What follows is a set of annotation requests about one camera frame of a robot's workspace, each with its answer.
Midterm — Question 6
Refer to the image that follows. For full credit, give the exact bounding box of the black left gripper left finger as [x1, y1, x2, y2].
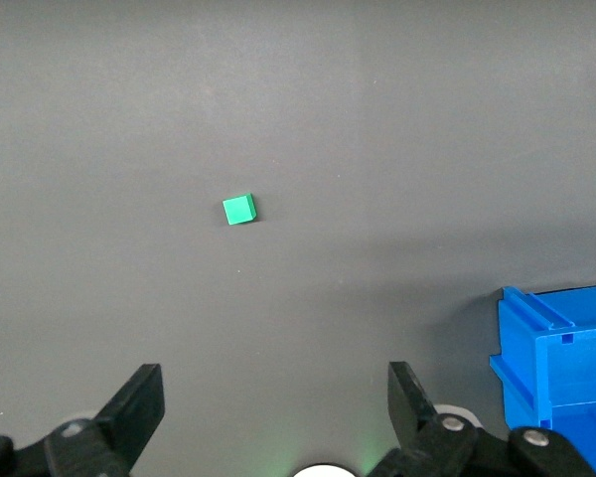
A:
[44, 363, 167, 477]

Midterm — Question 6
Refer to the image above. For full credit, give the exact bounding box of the blue plastic bin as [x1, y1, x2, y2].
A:
[489, 282, 596, 477]

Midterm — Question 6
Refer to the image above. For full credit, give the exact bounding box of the green cube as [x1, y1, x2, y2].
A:
[222, 192, 257, 227]

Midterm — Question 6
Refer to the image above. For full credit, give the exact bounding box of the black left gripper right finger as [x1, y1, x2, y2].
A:
[365, 361, 479, 477]

